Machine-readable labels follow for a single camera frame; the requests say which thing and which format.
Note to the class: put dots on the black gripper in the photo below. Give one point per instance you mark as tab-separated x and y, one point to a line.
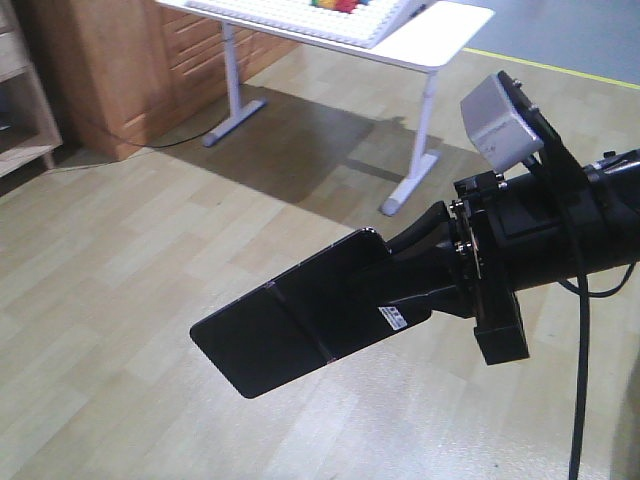
519	242

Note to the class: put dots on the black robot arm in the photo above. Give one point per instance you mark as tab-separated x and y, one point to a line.
601	218

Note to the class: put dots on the white pegboard with blocks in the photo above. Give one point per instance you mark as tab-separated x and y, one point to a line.
358	23

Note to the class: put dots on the wooden cabinet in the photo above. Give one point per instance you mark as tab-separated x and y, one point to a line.
119	74

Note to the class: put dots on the wooden shelf unit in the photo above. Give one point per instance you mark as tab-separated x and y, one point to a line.
28	128

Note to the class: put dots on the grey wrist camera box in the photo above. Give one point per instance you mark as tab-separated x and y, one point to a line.
493	125

